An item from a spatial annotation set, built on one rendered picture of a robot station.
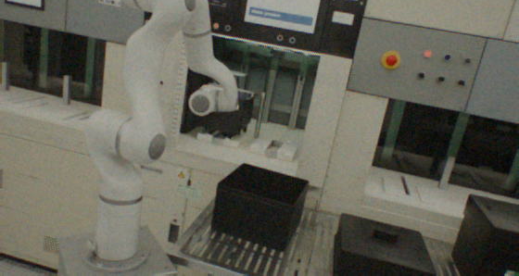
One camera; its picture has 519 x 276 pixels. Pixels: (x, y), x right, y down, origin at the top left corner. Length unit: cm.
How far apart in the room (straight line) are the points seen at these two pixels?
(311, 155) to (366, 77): 37
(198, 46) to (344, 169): 82
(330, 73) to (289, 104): 103
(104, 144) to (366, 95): 101
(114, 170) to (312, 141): 83
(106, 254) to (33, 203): 118
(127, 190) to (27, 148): 120
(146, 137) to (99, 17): 99
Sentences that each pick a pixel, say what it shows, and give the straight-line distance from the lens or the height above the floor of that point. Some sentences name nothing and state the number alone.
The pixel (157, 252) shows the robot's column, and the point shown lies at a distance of 139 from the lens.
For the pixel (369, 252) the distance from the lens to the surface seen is 142.
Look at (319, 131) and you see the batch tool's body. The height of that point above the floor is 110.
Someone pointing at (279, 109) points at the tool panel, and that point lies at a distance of 268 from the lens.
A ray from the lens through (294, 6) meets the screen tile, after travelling 174.
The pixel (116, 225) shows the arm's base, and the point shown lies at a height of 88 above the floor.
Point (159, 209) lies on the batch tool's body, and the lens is 208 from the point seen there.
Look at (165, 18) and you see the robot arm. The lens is 112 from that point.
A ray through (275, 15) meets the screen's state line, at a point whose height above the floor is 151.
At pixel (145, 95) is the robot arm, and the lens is 115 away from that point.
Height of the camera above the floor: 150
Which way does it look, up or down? 15 degrees down
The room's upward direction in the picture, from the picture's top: 10 degrees clockwise
